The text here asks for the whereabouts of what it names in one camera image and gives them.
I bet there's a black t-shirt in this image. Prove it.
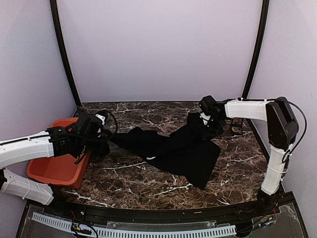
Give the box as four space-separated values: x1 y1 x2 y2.
110 113 220 189

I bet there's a white slotted cable duct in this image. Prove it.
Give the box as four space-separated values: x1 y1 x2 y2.
31 212 236 238

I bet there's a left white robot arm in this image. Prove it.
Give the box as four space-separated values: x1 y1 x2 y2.
0 110 112 216

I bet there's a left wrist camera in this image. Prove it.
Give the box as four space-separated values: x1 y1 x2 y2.
95 110 108 126

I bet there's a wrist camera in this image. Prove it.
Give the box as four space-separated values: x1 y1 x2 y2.
200 112 211 125
95 110 108 126

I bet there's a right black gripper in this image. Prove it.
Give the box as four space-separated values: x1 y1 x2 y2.
199 116 224 139

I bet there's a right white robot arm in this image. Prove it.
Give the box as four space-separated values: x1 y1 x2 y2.
199 96 300 195

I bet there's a black frame post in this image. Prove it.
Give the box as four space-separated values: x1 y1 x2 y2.
50 0 82 108
242 0 269 99

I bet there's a right black frame post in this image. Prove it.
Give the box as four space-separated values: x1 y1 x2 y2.
242 0 269 99

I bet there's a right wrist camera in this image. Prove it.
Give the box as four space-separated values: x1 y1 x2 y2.
200 112 211 125

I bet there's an orange plastic bin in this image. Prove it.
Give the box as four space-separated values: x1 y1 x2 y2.
26 118 92 189

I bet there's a black display stand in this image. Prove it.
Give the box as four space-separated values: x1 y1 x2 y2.
230 118 244 136

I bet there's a left black frame post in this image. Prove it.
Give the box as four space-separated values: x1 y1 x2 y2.
50 0 82 108

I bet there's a black front rail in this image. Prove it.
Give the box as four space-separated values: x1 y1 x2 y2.
44 192 295 225

